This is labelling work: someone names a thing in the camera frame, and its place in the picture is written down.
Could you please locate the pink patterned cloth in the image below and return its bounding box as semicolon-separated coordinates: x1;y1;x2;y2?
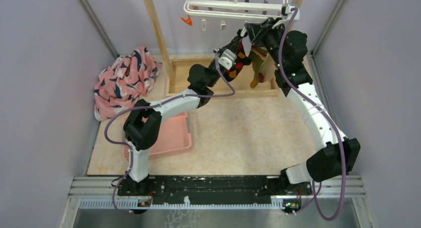
93;46;162;121

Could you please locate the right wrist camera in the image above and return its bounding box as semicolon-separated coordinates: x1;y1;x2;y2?
272;3;300;29

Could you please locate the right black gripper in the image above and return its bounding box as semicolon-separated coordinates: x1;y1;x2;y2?
246;18;286;69

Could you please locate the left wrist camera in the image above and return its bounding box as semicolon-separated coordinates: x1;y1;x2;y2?
218;49;237;71

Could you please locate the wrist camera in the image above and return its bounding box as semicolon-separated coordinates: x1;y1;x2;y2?
218;49;237;71
272;3;300;29

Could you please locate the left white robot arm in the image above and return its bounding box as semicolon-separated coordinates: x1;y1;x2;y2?
123;38;242;195

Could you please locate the argyle patterned sock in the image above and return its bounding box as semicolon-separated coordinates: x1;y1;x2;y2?
223;36;251;82

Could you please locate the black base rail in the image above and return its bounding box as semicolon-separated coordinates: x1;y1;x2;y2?
78;174;313;215

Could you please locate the green striped sock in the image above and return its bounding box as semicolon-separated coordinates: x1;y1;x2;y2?
249;46;267;88

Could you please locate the white plastic clip hanger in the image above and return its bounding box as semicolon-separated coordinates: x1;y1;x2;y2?
183;0;290;22

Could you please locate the wooden hanger stand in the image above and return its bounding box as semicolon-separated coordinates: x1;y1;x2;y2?
139;0;307;99

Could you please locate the beige purple sock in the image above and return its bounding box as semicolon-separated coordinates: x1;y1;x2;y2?
257;55;277;83

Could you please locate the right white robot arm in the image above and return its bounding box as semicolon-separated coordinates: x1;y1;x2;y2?
245;18;360;194

